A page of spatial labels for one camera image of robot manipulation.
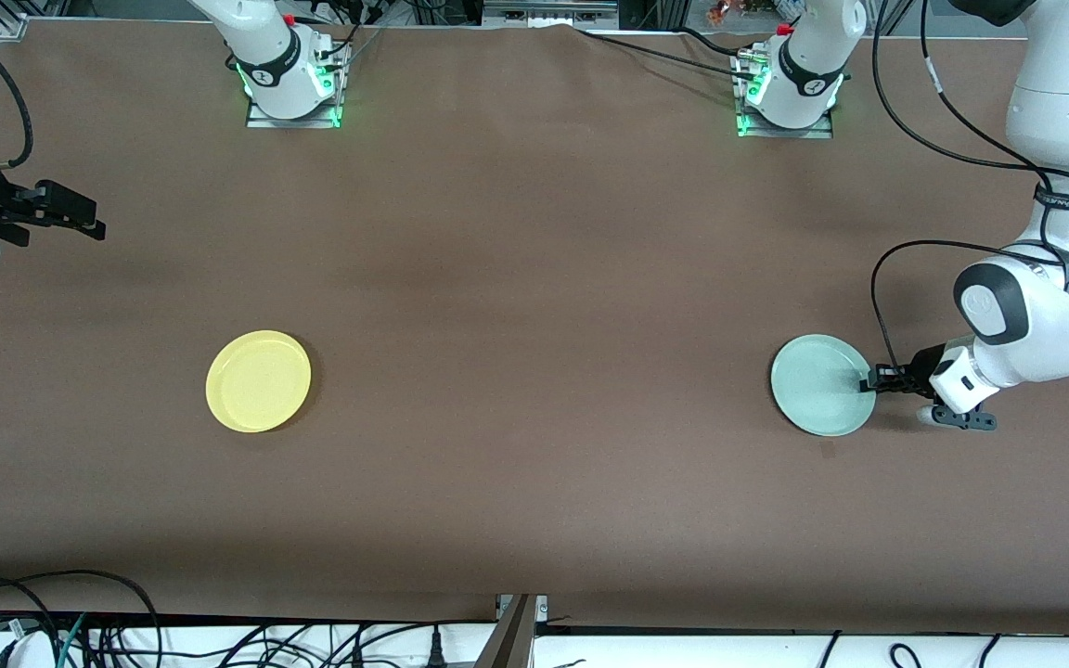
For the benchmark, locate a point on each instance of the yellow round plate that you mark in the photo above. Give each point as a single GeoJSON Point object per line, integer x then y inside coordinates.
{"type": "Point", "coordinates": [258, 382]}

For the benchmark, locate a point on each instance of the grey metal socket strip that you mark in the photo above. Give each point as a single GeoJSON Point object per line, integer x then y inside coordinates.
{"type": "Point", "coordinates": [548, 13]}

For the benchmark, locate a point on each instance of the black power plug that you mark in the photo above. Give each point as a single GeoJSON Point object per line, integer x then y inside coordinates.
{"type": "Point", "coordinates": [436, 649]}

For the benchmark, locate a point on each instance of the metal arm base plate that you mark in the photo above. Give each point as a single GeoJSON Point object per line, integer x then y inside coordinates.
{"type": "Point", "coordinates": [265, 121]}
{"type": "Point", "coordinates": [780, 133]}

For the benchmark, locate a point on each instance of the metal corner bracket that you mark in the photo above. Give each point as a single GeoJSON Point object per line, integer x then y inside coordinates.
{"type": "Point", "coordinates": [10, 26]}

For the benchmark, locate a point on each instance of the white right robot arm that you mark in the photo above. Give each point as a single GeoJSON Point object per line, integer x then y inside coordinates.
{"type": "Point", "coordinates": [279, 56]}

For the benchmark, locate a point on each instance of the pale green round plate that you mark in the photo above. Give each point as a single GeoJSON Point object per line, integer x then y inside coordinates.
{"type": "Point", "coordinates": [813, 385]}

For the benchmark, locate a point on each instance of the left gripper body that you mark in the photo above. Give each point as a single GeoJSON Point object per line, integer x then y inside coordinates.
{"type": "Point", "coordinates": [926, 364]}

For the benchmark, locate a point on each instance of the large table cover sheet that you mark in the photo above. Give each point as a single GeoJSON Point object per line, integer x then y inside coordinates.
{"type": "Point", "coordinates": [534, 232]}

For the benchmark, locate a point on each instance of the colourful small toy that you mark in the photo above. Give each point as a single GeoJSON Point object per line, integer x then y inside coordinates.
{"type": "Point", "coordinates": [739, 9]}

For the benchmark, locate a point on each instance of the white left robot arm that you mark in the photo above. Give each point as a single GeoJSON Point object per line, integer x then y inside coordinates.
{"type": "Point", "coordinates": [1054, 121]}

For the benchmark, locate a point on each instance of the aluminium profile post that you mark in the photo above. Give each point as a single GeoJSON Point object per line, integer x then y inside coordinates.
{"type": "Point", "coordinates": [516, 640]}

